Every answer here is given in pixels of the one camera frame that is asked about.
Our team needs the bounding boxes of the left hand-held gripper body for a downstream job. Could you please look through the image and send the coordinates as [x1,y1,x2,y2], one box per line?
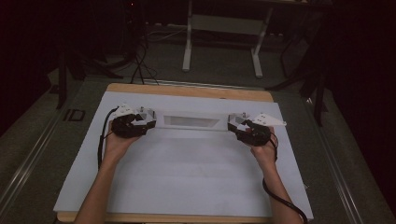
[110,104,148,140]

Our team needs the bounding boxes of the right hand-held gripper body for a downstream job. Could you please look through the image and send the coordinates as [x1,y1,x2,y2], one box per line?
[241,112,288,147]

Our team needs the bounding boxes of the person's right hand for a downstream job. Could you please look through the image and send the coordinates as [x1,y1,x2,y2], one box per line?
[247,126,278,168]

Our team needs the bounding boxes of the person's left hand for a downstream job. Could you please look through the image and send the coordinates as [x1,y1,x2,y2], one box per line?
[102,121,142,166]

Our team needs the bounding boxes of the black floor socket plate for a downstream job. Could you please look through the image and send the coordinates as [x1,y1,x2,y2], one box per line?
[63,108,87,122]

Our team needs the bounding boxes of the pale blue table mat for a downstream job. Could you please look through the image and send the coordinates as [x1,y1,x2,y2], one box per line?
[52,91,315,220]

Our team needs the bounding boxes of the black metal stand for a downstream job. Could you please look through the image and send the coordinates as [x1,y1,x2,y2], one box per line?
[265,8,330,127]

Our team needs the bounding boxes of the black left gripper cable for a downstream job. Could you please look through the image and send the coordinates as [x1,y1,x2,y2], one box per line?
[96,105,121,171]

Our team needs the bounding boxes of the black floor cables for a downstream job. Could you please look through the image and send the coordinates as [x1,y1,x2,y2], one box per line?
[129,40,161,86]

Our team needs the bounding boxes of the metal floor rail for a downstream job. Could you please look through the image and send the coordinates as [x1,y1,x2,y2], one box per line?
[303,97,367,224]
[0,108,64,213]

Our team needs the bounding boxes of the white metal desk frame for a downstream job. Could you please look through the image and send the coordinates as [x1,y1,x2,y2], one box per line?
[182,0,276,79]

